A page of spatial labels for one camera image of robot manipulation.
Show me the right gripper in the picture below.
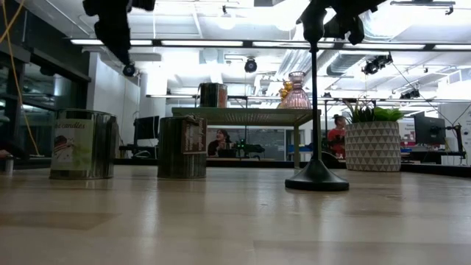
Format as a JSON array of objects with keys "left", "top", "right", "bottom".
[{"left": 324, "top": 0, "right": 387, "bottom": 46}]

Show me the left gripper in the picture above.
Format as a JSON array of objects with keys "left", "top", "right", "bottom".
[{"left": 82, "top": 0, "right": 156, "bottom": 65}]

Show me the pink glass candle holder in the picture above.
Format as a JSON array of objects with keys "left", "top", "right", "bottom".
[{"left": 281, "top": 71, "right": 313, "bottom": 110}]

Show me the candle tin orange label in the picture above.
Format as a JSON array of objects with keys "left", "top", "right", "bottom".
[{"left": 198, "top": 82, "right": 228, "bottom": 109}]

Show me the candle tin white green label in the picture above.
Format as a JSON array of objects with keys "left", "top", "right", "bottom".
[{"left": 49, "top": 109, "right": 119, "bottom": 180}]

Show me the candle tin brown label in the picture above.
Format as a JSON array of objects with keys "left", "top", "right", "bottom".
[{"left": 157, "top": 115, "right": 208, "bottom": 180}]

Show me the black metal candlestick holder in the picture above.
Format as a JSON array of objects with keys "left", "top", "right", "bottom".
[{"left": 285, "top": 6, "right": 350, "bottom": 192}]

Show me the black ceiling spotlight cluster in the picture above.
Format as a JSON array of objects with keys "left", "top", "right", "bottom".
[{"left": 361, "top": 53, "right": 394, "bottom": 76}]

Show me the long ceiling strip light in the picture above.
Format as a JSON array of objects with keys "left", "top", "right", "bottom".
[{"left": 69, "top": 38, "right": 471, "bottom": 52}]

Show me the round white ceiling lamp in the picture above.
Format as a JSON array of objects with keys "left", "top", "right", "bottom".
[{"left": 216, "top": 10, "right": 237, "bottom": 31}]

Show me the black computer monitor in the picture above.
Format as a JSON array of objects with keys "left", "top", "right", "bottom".
[
  {"left": 414, "top": 112, "right": 447, "bottom": 146},
  {"left": 132, "top": 116, "right": 161, "bottom": 146}
]

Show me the person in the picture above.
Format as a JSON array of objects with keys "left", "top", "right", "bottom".
[
  {"left": 327, "top": 113, "right": 349, "bottom": 160},
  {"left": 207, "top": 128, "right": 236, "bottom": 158}
]

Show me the succulent in triangle-patterned pot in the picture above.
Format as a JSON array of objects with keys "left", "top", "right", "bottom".
[{"left": 344, "top": 99, "right": 406, "bottom": 173}]

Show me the mint perforated metal shelf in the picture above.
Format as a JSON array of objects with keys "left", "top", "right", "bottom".
[{"left": 171, "top": 107, "right": 322, "bottom": 170}]

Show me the black office desk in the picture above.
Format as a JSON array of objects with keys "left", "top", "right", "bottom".
[{"left": 400, "top": 149, "right": 468, "bottom": 166}]

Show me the yellow cable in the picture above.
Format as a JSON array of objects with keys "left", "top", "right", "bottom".
[{"left": 0, "top": 0, "right": 40, "bottom": 158}]

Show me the black aluminium table frame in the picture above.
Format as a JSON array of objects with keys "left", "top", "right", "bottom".
[{"left": 0, "top": 156, "right": 471, "bottom": 180}]

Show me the small white post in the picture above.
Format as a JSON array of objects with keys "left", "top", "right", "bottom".
[{"left": 1, "top": 156, "right": 15, "bottom": 174}]

